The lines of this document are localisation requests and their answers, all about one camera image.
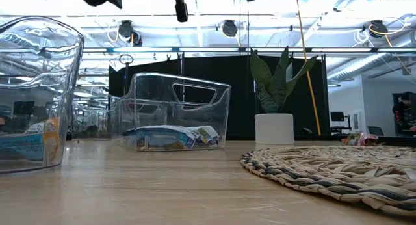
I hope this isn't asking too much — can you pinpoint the red granola bar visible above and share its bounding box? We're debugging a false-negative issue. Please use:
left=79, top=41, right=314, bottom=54
left=341, top=131, right=380, bottom=147

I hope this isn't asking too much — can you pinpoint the clear plastic bin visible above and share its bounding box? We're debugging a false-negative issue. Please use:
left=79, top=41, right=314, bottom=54
left=0, top=16, right=85, bottom=176
left=109, top=72, right=232, bottom=153

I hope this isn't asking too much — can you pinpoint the black curtain partition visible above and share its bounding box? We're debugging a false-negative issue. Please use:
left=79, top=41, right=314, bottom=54
left=108, top=53, right=331, bottom=141

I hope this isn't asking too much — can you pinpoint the snake plant in white pot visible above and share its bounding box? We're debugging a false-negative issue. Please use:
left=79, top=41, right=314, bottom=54
left=249, top=46, right=320, bottom=146

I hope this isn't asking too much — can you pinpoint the small dark monitor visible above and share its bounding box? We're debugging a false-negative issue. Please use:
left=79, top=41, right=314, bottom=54
left=330, top=111, right=346, bottom=123

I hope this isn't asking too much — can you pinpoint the round woven placemat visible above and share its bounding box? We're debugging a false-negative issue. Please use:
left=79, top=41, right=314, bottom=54
left=239, top=144, right=416, bottom=218

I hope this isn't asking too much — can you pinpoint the black chair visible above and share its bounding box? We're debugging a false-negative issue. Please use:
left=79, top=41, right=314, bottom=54
left=367, top=125, right=385, bottom=137

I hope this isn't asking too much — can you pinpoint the person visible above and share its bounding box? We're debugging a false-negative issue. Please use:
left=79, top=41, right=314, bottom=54
left=392, top=94, right=412, bottom=131

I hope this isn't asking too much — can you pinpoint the black ceiling cable reel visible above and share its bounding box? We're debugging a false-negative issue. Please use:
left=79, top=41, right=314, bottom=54
left=368, top=20, right=389, bottom=38
left=117, top=20, right=144, bottom=47
left=221, top=19, right=239, bottom=38

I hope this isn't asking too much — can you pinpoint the black ring stand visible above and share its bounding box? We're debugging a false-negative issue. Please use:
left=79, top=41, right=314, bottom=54
left=118, top=53, right=135, bottom=96

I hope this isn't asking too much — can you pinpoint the yellow cable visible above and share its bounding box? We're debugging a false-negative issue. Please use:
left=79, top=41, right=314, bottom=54
left=294, top=0, right=322, bottom=137

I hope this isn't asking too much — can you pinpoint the silver ventilation duct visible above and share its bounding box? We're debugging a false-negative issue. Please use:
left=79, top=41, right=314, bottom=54
left=326, top=33, right=416, bottom=85

